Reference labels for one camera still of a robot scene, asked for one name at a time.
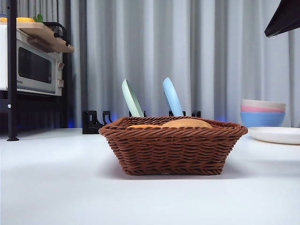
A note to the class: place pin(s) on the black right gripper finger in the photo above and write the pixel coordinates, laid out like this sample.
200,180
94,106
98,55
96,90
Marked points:
286,18

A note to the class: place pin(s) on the tan potato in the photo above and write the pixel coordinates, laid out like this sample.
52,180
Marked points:
187,123

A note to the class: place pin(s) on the brown wicker basket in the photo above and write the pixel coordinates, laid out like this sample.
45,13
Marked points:
171,150

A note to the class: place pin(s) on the orange corn cob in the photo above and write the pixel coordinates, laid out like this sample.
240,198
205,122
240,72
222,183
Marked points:
144,126

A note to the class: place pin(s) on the beige bowl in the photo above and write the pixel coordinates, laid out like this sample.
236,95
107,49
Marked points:
263,103

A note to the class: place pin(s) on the pink bowl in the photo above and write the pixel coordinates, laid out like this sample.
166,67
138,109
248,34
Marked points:
261,109

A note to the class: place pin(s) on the blue bowl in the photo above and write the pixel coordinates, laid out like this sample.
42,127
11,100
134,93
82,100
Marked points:
261,119

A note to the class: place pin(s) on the cream white plate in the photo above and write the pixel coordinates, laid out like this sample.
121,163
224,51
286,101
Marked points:
276,134

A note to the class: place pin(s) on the light blue plate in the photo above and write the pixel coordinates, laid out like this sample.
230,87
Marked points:
173,98

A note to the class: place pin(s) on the grey curtain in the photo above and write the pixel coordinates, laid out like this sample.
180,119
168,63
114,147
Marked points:
140,47

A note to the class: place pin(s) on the pale green plate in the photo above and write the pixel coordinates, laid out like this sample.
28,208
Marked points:
131,100

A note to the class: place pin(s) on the black dish rack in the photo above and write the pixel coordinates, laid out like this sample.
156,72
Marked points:
91,122

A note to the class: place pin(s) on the wooden cutting board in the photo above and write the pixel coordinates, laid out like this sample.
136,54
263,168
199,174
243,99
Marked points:
47,39

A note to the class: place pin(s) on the green leaf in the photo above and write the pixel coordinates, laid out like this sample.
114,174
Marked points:
38,18

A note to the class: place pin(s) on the cream toaster oven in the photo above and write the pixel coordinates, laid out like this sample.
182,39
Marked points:
37,68

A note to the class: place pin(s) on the yellow orange fruit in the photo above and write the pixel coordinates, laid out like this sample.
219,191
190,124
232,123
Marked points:
24,20

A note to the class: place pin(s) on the white box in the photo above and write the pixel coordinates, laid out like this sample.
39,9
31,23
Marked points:
2,58

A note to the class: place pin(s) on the black metal shelf frame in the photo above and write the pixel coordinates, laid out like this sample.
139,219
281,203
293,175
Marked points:
11,93

